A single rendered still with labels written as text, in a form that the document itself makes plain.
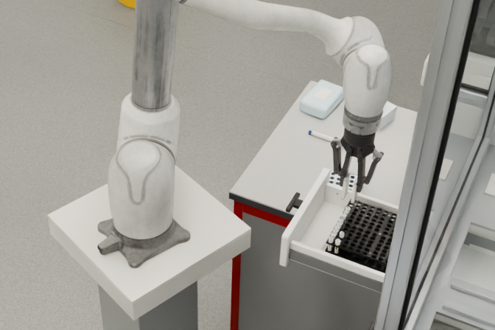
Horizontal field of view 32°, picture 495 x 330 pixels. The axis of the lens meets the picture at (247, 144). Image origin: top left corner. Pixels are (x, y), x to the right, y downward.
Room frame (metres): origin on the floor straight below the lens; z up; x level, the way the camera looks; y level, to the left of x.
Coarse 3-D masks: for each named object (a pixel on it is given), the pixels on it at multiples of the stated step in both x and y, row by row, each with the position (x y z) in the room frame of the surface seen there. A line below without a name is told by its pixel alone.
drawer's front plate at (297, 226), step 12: (324, 168) 1.72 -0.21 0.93; (324, 180) 1.68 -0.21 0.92; (312, 192) 1.62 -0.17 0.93; (324, 192) 1.69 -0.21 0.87; (312, 204) 1.61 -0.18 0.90; (300, 216) 1.53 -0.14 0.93; (312, 216) 1.62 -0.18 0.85; (288, 228) 1.49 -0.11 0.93; (300, 228) 1.53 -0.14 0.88; (288, 240) 1.46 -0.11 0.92; (288, 252) 1.46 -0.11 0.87
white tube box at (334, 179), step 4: (332, 172) 1.85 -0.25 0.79; (348, 172) 1.85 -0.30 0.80; (332, 176) 1.84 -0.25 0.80; (336, 176) 1.84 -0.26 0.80; (352, 176) 1.84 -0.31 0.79; (356, 176) 1.84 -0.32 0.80; (332, 180) 1.82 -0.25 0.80; (336, 180) 1.82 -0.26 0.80; (352, 180) 1.82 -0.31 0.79; (336, 184) 1.81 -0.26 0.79; (352, 184) 1.80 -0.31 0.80; (348, 188) 1.79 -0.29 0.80; (352, 188) 1.79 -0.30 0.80; (360, 192) 1.77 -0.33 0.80
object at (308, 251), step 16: (336, 192) 1.68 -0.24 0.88; (320, 208) 1.66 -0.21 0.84; (336, 208) 1.66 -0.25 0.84; (384, 208) 1.62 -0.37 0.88; (320, 224) 1.60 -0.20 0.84; (304, 240) 1.54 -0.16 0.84; (320, 240) 1.54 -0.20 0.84; (304, 256) 1.45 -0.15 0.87; (320, 256) 1.44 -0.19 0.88; (336, 256) 1.43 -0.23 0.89; (336, 272) 1.42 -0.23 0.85; (352, 272) 1.40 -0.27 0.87; (368, 272) 1.39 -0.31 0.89; (368, 288) 1.39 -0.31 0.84
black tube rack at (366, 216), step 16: (368, 208) 1.60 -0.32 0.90; (352, 224) 1.54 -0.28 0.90; (368, 224) 1.54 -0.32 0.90; (384, 224) 1.54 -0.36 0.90; (352, 240) 1.48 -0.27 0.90; (368, 240) 1.49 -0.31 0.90; (384, 240) 1.49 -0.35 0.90; (352, 256) 1.45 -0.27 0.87; (368, 256) 1.43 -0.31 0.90; (384, 256) 1.46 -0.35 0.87; (384, 272) 1.41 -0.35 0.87
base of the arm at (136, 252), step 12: (108, 228) 1.53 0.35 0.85; (168, 228) 1.51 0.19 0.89; (180, 228) 1.55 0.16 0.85; (108, 240) 1.48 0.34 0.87; (120, 240) 1.48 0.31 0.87; (132, 240) 1.47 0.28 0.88; (144, 240) 1.47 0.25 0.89; (156, 240) 1.48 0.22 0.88; (168, 240) 1.50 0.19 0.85; (180, 240) 1.51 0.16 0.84; (108, 252) 1.46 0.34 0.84; (120, 252) 1.47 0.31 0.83; (132, 252) 1.46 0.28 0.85; (144, 252) 1.46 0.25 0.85; (156, 252) 1.47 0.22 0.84; (132, 264) 1.42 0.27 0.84
